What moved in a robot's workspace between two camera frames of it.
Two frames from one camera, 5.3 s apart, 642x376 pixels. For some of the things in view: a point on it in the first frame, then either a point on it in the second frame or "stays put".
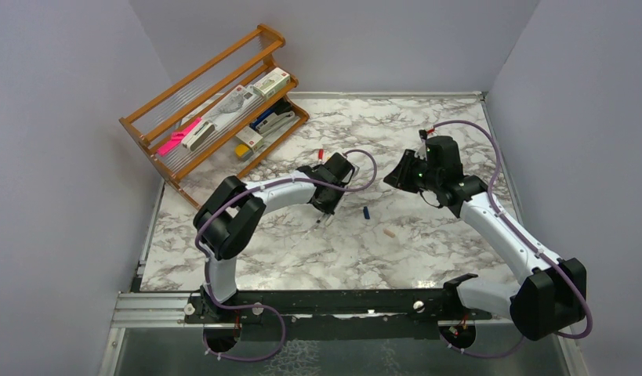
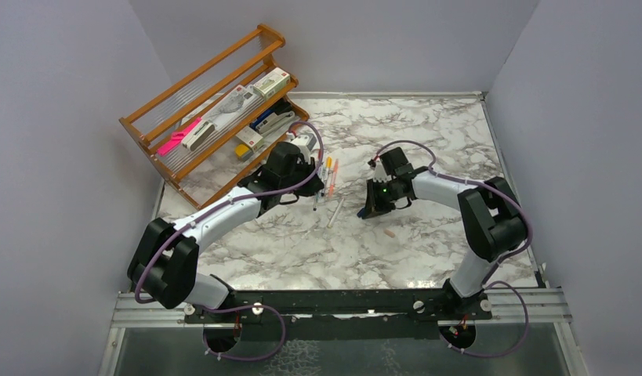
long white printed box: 237,103 stays put
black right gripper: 400,177 to 373,206
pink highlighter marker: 176,138 stays put
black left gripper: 329,208 to 310,189
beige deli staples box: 250,137 stays put
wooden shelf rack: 212,124 stays put
